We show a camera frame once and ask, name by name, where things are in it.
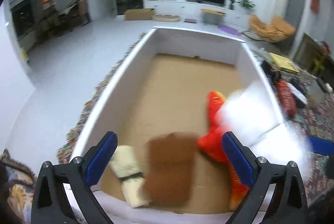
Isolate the purple round mat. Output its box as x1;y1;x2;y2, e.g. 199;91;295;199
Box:
218;25;241;36

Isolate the small dark potted plant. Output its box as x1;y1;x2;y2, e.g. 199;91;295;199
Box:
229;0;235;10

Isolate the orange lounge chair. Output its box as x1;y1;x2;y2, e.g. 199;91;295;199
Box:
241;15;296;43

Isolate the brown plush cushion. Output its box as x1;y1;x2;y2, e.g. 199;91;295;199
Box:
143;132;197;206

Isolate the dining table with chairs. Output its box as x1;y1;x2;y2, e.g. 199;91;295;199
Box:
37;0;91;40

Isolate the beige pet bed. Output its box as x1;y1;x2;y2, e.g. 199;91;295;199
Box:
152;14;181;23

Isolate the colourful patterned rug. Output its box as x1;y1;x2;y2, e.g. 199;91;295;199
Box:
57;33;333;205

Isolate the brown cardboard box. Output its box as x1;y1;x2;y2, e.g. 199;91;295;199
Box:
125;9;155;21

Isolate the small wooden top bench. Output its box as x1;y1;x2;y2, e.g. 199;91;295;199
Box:
200;9;226;25

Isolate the dark wooden side shelf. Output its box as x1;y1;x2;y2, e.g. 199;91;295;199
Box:
293;33;333;87

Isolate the white tv cabinet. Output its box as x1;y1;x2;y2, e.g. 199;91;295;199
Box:
143;1;249;28

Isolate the small purple floor mat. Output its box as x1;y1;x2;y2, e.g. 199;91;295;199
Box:
183;18;197;24

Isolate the green potted plant right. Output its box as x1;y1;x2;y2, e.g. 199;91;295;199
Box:
237;0;255;10

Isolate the red wall decoration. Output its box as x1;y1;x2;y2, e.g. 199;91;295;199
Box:
310;0;320;15

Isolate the white soft package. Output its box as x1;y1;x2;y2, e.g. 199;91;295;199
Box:
215;81;283;147

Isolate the cream plush cushion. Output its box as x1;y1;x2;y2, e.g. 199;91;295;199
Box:
109;146;151;208

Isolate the floral sofa cushion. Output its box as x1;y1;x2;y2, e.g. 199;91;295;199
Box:
1;149;36;223

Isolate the large white storage box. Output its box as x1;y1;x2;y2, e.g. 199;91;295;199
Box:
70;27;309;223

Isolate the red packaged item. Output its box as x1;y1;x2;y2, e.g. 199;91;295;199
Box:
276;79;297;118

